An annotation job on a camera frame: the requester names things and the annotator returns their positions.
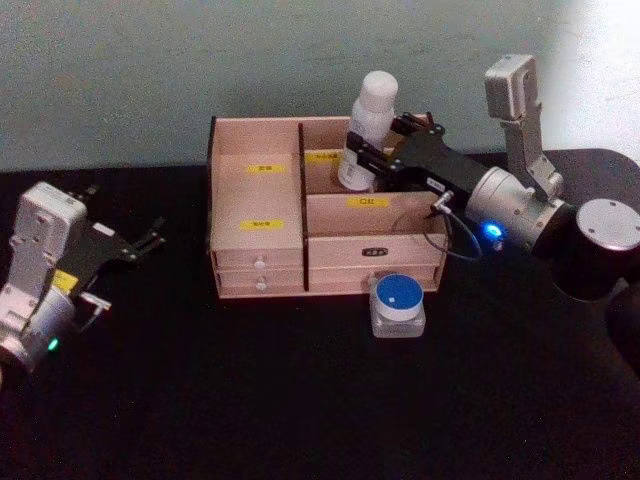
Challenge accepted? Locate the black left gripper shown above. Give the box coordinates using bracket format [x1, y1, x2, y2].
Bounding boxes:
[49, 184, 168, 300]

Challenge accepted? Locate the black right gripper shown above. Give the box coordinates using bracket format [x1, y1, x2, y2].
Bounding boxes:
[345, 113, 489, 202]

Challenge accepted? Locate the white plastic bottle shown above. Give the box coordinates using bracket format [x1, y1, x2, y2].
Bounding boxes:
[338, 70, 400, 193]

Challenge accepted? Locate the wide wooden drawer with plate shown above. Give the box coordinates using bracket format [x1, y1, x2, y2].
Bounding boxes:
[307, 233, 448, 270]

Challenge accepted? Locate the small wooden drawer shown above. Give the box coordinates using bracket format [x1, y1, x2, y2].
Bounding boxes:
[214, 269, 305, 294]
[212, 246, 305, 271]

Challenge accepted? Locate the wooden desk organizer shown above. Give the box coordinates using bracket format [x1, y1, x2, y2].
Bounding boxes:
[206, 115, 450, 301]

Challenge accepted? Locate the wide plain wooden drawer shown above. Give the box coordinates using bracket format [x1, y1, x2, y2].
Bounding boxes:
[308, 264, 442, 293]

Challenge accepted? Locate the clear jar with blue lid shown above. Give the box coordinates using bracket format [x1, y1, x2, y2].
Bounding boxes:
[368, 273, 428, 340]

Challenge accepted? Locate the black table cloth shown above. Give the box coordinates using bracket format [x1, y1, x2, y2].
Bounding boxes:
[0, 147, 640, 480]

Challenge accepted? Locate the thin right gripper cable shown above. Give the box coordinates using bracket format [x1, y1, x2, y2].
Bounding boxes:
[390, 189, 484, 262]

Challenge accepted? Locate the thin gripper cable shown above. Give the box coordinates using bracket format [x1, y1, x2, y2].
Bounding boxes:
[390, 189, 484, 262]
[78, 293, 113, 332]

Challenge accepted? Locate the thin left gripper cable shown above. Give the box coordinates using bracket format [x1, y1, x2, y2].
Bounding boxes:
[78, 293, 113, 332]

